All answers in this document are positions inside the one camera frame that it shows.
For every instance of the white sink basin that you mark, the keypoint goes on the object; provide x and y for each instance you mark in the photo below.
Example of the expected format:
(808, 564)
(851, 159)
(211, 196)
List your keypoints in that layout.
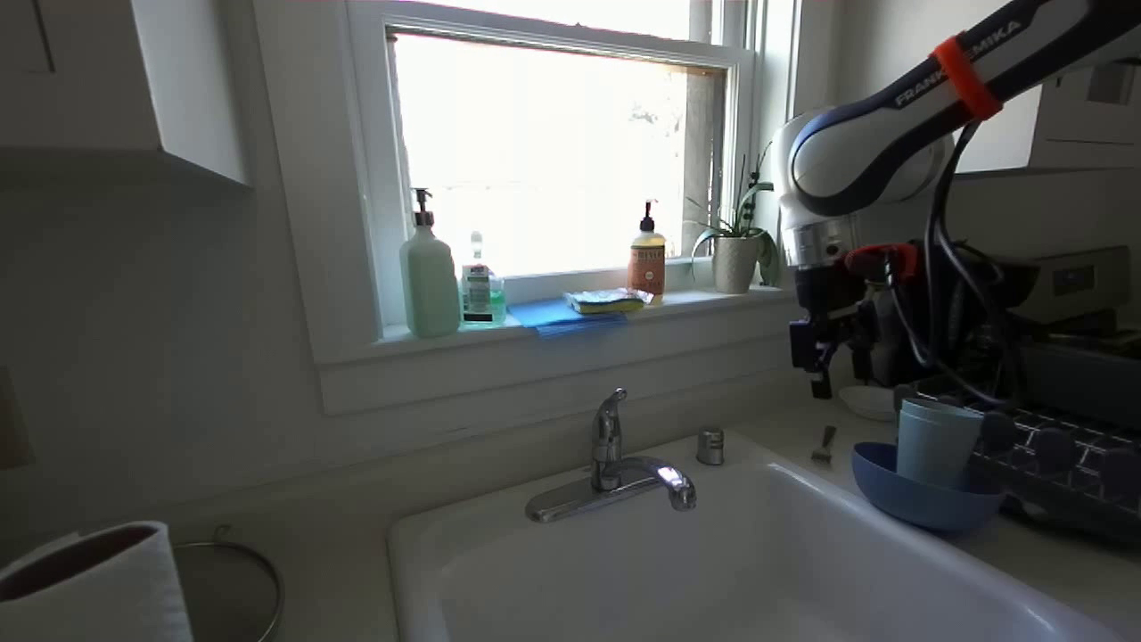
(768, 553)

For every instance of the blue sponge cloth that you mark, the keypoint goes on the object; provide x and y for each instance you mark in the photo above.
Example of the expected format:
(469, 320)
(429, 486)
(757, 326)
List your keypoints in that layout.
(552, 320)

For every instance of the orange soap dispenser bottle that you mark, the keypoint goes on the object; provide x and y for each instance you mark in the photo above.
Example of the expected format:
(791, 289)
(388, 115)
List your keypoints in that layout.
(646, 264)

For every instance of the window frame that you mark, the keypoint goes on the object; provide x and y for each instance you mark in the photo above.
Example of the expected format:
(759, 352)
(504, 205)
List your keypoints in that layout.
(541, 139)

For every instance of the white upper cabinet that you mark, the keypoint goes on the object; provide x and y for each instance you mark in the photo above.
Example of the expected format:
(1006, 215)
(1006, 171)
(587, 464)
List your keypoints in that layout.
(114, 89)

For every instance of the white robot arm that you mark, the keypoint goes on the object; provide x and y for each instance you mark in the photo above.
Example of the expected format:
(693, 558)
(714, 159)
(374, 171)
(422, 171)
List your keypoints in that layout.
(910, 136)

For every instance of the white plant pot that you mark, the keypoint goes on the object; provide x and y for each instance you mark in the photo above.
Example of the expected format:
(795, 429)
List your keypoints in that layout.
(737, 264)

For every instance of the blue bowl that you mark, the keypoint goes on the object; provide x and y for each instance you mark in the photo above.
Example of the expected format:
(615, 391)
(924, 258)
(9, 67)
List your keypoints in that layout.
(943, 512)

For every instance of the paper towel roll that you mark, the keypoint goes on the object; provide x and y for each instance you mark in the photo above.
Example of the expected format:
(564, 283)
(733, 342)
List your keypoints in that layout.
(97, 585)

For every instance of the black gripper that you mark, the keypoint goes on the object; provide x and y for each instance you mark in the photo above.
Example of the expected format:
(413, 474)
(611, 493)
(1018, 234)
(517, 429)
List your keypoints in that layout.
(857, 306)

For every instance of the black dish rack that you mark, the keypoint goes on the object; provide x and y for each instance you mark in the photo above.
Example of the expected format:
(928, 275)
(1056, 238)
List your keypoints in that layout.
(1069, 452)

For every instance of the yellow green sponge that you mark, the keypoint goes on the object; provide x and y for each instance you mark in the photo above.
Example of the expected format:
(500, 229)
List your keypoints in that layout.
(608, 300)

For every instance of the light blue cup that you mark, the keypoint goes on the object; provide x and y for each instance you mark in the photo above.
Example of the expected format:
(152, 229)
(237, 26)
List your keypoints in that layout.
(934, 440)

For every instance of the chrome faucet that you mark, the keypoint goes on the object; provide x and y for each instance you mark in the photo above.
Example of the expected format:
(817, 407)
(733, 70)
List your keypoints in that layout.
(615, 474)

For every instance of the green soap dispenser bottle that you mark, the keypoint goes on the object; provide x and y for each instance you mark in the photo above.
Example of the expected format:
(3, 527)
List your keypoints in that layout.
(432, 307)

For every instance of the small metal utensil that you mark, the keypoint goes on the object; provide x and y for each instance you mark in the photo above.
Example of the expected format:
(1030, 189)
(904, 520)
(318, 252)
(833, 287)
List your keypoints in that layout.
(822, 455)

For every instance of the small teal bottle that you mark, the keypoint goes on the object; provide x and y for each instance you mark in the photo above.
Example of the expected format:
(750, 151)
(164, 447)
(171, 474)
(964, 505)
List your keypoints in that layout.
(483, 295)

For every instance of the green potted plant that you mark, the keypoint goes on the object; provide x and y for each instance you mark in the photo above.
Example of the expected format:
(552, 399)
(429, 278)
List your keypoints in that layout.
(745, 225)

